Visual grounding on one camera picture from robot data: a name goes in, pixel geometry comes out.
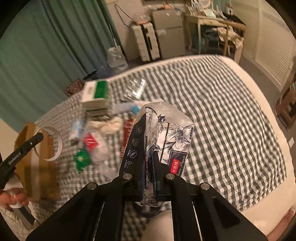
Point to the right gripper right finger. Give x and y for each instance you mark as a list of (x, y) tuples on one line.
[(199, 212)]

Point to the green curtain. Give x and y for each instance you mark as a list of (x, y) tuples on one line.
[(45, 47)]

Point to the white louvred wardrobe doors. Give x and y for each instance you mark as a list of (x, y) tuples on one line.
[(273, 49)]

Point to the crushed plastic water bottle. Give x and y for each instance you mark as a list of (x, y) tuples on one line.
[(96, 147)]

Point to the large clear water jug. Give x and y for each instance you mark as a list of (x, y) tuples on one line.
[(116, 58)]

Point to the silver blister pack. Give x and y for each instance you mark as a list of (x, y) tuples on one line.
[(134, 89)]

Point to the floral tissue pack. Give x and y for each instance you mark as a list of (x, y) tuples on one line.
[(160, 128)]

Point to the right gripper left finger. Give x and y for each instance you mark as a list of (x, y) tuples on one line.
[(96, 212)]

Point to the amoxicillin capsule box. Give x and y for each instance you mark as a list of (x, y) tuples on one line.
[(127, 128)]

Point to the checkered bed sheet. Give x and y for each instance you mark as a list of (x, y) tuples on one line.
[(236, 146)]

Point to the wooden stool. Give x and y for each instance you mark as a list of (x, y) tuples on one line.
[(285, 107)]

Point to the wooden chair with clothes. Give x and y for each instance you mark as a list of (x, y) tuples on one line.
[(230, 35)]

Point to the green white medicine box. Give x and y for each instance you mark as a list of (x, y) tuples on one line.
[(95, 95)]

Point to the green snack bag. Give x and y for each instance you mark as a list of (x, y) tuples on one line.
[(82, 160)]

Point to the small grey fridge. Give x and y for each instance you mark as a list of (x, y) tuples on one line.
[(168, 25)]

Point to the brown cardboard box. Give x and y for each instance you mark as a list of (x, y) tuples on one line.
[(37, 170)]

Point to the crumpled white tissue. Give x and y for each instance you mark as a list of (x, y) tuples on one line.
[(109, 127)]

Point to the light blue tissue pack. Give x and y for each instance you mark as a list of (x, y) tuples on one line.
[(76, 130)]

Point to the left hand with white cloth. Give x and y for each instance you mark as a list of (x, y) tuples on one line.
[(19, 196)]

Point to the white dressing table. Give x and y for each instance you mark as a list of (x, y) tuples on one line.
[(202, 21)]

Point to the white suitcase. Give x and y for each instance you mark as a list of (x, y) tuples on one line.
[(146, 42)]

